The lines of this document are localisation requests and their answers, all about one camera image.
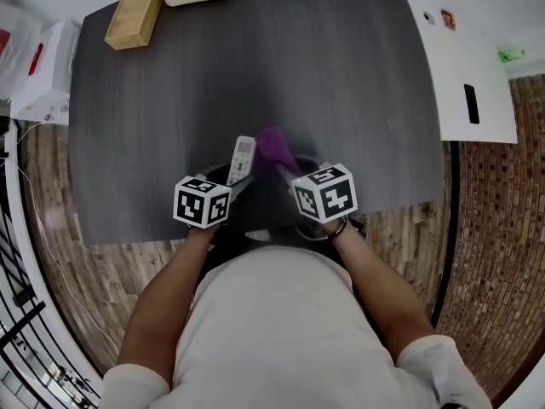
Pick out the thin white floor cable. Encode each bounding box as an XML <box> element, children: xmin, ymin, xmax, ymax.
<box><xmin>8</xmin><ymin>121</ymin><xmax>120</xmax><ymax>357</ymax></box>

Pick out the small green object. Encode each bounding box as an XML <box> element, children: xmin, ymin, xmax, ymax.
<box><xmin>497</xmin><ymin>47</ymin><xmax>527</xmax><ymax>63</ymax></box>

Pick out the person's right forearm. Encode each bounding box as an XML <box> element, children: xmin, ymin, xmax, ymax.
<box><xmin>330</xmin><ymin>219</ymin><xmax>440</xmax><ymax>358</ymax></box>

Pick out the person's left forearm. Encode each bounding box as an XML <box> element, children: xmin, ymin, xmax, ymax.
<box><xmin>117</xmin><ymin>223</ymin><xmax>223</xmax><ymax>375</ymax></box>

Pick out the white cardboard box red handle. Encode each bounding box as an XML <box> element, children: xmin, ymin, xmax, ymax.
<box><xmin>9</xmin><ymin>18</ymin><xmax>82</xmax><ymax>126</ymax></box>

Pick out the clear plastic bag red label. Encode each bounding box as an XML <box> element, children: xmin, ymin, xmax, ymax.
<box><xmin>0</xmin><ymin>2</ymin><xmax>43</xmax><ymax>97</ymax></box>

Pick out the black metal railing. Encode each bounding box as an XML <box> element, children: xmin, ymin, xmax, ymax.
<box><xmin>0</xmin><ymin>193</ymin><xmax>103</xmax><ymax>409</ymax></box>

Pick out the white side table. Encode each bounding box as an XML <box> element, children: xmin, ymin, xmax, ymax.
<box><xmin>406</xmin><ymin>0</ymin><xmax>519</xmax><ymax>144</ymax></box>

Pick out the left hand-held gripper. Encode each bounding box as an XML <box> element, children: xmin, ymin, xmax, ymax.
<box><xmin>173</xmin><ymin>164</ymin><xmax>257</xmax><ymax>230</ymax></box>

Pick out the purple cloth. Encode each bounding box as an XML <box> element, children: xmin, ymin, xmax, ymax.
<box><xmin>255</xmin><ymin>125</ymin><xmax>306</xmax><ymax>178</ymax></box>

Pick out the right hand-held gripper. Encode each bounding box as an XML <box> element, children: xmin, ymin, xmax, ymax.
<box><xmin>274</xmin><ymin>154</ymin><xmax>358</xmax><ymax>225</ymax></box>

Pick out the black phone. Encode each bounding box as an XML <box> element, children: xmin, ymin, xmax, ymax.
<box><xmin>462</xmin><ymin>83</ymin><xmax>481</xmax><ymax>125</ymax></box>

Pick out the white remote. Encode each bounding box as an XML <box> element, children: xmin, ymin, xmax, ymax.
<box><xmin>225</xmin><ymin>135</ymin><xmax>257</xmax><ymax>187</ymax></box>

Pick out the person's white shirt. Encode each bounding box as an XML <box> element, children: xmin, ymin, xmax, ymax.
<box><xmin>100</xmin><ymin>245</ymin><xmax>495</xmax><ymax>409</ymax></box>

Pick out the wooden box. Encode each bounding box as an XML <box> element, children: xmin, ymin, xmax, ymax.
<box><xmin>105</xmin><ymin>0</ymin><xmax>164</xmax><ymax>52</ymax></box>

